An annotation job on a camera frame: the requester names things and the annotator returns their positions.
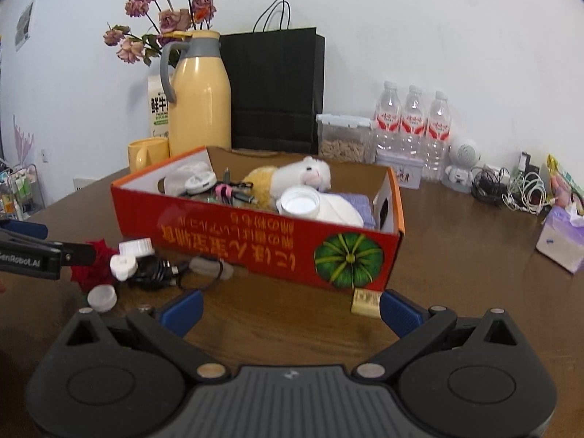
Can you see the white round jar lid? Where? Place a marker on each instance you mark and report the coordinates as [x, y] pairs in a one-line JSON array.
[[301, 202]]

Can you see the wall poster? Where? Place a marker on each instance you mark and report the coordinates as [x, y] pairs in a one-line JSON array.
[[24, 25]]

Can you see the orange cardboard box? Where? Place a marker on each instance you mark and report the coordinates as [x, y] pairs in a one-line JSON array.
[[323, 255]]

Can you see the wire rack shelf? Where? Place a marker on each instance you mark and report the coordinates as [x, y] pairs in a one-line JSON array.
[[21, 191]]

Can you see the white cloth pad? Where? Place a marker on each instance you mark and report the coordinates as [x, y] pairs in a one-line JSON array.
[[335, 209]]

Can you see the colourful snack packet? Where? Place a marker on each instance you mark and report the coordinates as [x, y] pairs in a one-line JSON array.
[[565, 191]]

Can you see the white tin box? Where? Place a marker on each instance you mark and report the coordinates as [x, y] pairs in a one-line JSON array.
[[408, 170]]

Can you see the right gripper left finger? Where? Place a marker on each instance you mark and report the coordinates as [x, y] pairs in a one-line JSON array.
[[164, 329]]

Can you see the water bottle left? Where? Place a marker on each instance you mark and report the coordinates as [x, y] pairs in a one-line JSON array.
[[387, 118]]

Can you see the yellow mug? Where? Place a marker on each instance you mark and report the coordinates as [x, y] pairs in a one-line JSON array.
[[146, 152]]

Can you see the purple tissue pack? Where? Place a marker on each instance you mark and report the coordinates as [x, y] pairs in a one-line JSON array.
[[561, 239]]

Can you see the plush alpaca toy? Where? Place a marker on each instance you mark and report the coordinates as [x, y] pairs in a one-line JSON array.
[[268, 183]]

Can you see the white cap on table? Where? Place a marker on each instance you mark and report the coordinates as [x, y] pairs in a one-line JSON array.
[[102, 298]]

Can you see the white threaded jar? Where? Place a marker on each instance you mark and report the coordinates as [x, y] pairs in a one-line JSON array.
[[139, 248]]

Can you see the white round case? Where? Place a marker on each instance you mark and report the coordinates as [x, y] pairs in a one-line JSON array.
[[189, 179]]

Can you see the water bottle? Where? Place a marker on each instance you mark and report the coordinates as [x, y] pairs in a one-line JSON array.
[[387, 118], [439, 123], [413, 123]]

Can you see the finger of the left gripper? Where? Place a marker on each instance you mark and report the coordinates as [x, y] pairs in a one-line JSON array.
[[35, 230], [71, 254]]

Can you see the white robot speaker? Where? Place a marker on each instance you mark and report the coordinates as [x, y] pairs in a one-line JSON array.
[[463, 156]]

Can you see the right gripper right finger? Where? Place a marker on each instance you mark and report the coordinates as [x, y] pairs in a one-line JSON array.
[[419, 331]]

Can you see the black paper bag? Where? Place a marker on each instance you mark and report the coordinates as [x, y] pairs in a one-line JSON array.
[[277, 75]]

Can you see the white milk carton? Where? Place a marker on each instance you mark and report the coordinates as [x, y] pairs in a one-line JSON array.
[[158, 108]]

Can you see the clear container with seeds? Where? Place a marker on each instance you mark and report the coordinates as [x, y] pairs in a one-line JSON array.
[[345, 138]]

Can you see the gold wrapped candy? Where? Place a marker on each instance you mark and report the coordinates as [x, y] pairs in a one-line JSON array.
[[365, 303]]

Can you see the white bottle cap jar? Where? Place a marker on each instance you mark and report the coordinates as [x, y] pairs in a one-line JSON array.
[[123, 267]]

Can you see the yellow thermos jug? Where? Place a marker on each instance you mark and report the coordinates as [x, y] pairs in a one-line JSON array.
[[198, 93]]

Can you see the water bottle middle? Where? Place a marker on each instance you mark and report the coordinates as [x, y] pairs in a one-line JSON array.
[[413, 123]]

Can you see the dried pink flower bouquet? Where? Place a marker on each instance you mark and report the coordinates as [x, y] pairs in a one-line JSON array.
[[170, 21]]

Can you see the water bottle right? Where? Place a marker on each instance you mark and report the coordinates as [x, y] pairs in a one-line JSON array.
[[439, 123]]

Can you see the small translucent bottle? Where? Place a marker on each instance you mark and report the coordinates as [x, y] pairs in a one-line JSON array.
[[212, 268]]

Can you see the pink black hair brush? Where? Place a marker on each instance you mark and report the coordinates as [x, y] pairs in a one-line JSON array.
[[232, 194]]

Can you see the red rose flower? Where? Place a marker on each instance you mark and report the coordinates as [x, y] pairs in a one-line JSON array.
[[99, 272]]

